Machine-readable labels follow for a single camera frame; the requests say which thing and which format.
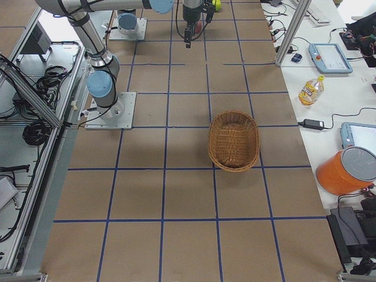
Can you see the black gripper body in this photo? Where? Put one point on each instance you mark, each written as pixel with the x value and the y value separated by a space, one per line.
pixel 190 13

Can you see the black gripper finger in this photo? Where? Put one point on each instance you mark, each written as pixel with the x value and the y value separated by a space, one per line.
pixel 188 35

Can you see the red apple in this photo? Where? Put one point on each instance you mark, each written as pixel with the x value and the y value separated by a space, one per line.
pixel 198 27

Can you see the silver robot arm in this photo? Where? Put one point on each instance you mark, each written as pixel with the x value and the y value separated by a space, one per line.
pixel 127 21
pixel 102 82

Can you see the woven wicker basket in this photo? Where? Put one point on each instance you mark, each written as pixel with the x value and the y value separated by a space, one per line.
pixel 233 143

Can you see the green apple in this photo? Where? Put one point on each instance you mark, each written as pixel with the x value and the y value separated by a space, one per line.
pixel 217 5

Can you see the dark blue small pouch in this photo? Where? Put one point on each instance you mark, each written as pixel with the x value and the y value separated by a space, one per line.
pixel 296 58

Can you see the yellow drink bottle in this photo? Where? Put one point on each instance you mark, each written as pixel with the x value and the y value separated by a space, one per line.
pixel 311 91

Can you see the blue teach pendant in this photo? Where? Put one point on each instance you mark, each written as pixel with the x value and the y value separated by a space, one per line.
pixel 358 134
pixel 328 58

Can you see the black power adapter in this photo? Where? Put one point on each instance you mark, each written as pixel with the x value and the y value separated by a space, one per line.
pixel 312 124

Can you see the orange bucket with grey lid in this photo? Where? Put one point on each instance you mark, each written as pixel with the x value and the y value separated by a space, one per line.
pixel 350 169

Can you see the black laptop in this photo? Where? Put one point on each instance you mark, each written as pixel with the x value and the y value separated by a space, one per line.
pixel 347 233

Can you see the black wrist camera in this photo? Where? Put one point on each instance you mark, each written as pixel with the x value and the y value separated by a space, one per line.
pixel 209 9

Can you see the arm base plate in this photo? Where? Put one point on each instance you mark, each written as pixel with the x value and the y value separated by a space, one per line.
pixel 119 116
pixel 117 33

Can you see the aluminium frame post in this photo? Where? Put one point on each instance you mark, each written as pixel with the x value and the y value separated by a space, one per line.
pixel 291 30

